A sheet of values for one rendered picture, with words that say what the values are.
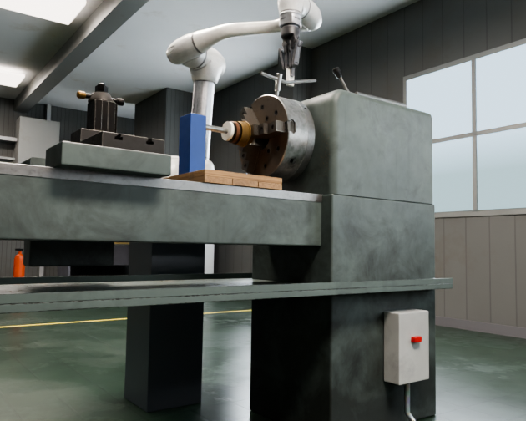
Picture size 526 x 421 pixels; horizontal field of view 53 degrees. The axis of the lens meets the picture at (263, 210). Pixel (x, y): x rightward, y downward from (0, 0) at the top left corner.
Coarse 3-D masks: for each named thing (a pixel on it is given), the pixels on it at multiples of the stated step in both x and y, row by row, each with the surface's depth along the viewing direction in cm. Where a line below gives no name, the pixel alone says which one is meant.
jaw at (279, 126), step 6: (276, 120) 181; (252, 126) 185; (258, 126) 186; (264, 126) 183; (270, 126) 184; (276, 126) 181; (282, 126) 183; (288, 126) 182; (252, 132) 185; (258, 132) 185; (264, 132) 183; (270, 132) 183; (276, 132) 183; (282, 132) 183; (258, 138) 189; (264, 138) 189; (270, 138) 189
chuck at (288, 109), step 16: (272, 96) 190; (256, 112) 197; (272, 112) 189; (288, 112) 184; (304, 128) 186; (272, 144) 188; (288, 144) 182; (304, 144) 186; (240, 160) 204; (272, 160) 188; (272, 176) 190; (288, 176) 193
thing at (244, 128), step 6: (234, 126) 183; (240, 126) 185; (246, 126) 185; (234, 132) 183; (240, 132) 184; (246, 132) 185; (234, 138) 183; (240, 138) 184; (246, 138) 185; (252, 138) 188; (234, 144) 188; (240, 144) 187; (246, 144) 187
